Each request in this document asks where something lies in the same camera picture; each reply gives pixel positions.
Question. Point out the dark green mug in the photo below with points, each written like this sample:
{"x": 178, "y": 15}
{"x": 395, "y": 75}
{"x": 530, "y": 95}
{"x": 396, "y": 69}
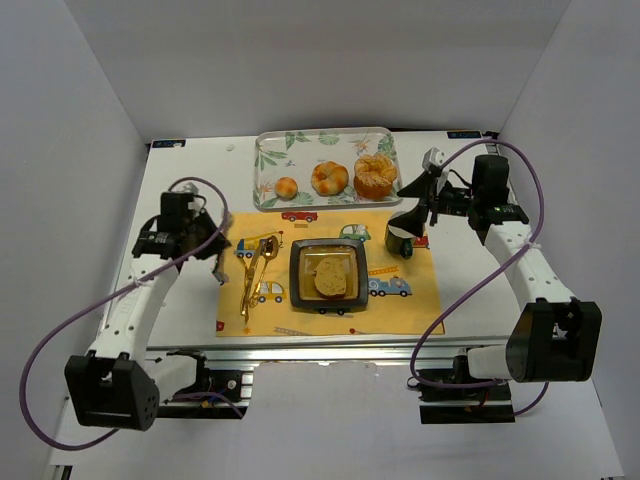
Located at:
{"x": 399, "y": 242}

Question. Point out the sliced brown bread loaf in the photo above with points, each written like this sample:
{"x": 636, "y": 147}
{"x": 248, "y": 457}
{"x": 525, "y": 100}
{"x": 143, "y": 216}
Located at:
{"x": 330, "y": 278}

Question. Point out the gold knife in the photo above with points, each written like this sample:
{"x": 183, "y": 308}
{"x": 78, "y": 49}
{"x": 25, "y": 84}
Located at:
{"x": 252, "y": 280}

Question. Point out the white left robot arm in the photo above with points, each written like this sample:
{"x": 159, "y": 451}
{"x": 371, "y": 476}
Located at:
{"x": 112, "y": 385}

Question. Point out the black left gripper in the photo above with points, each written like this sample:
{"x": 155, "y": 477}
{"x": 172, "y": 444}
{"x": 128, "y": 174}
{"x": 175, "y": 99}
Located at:
{"x": 211, "y": 240}

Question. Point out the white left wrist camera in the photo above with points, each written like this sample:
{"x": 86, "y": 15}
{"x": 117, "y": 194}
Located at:
{"x": 185, "y": 187}

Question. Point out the aluminium table frame rail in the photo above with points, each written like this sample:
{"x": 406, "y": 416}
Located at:
{"x": 379, "y": 349}

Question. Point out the gold spoon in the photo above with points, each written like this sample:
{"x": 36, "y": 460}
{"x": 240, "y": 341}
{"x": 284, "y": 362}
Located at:
{"x": 267, "y": 252}

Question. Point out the twisted orange bread bun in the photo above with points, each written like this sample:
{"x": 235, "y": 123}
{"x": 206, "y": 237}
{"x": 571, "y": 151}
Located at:
{"x": 329, "y": 178}

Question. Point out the square black amber plate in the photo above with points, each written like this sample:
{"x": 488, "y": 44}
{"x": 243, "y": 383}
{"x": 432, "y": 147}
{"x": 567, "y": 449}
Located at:
{"x": 304, "y": 257}

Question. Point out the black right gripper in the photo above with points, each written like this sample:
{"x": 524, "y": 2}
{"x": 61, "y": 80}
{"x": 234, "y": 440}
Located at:
{"x": 430, "y": 195}

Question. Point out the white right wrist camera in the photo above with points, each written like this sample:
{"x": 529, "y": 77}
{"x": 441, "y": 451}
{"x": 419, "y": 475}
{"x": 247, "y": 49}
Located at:
{"x": 433, "y": 157}

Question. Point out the yellow car pattern placemat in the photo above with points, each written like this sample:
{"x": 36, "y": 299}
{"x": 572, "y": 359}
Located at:
{"x": 403, "y": 294}

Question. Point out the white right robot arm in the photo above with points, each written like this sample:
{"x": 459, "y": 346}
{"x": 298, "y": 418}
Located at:
{"x": 555, "y": 338}

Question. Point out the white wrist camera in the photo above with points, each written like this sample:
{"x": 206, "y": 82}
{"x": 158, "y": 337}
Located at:
{"x": 185, "y": 187}
{"x": 433, "y": 157}

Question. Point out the sesame ring bread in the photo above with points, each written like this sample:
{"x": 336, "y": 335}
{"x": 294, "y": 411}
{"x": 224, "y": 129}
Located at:
{"x": 374, "y": 176}

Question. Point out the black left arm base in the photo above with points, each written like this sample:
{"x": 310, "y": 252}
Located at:
{"x": 215, "y": 391}

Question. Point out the gold fork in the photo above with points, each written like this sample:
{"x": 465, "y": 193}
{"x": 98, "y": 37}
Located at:
{"x": 250, "y": 285}

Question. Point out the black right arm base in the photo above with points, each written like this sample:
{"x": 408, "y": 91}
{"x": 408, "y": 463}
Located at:
{"x": 461, "y": 406}

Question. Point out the floral white serving tray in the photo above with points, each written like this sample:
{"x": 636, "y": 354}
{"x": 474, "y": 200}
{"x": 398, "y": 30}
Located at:
{"x": 295, "y": 153}

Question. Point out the silver metal tongs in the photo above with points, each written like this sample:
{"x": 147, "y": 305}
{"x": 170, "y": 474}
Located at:
{"x": 218, "y": 270}

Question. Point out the small round bread roll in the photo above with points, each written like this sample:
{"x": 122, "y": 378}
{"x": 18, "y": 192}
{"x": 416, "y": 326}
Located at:
{"x": 286, "y": 188}

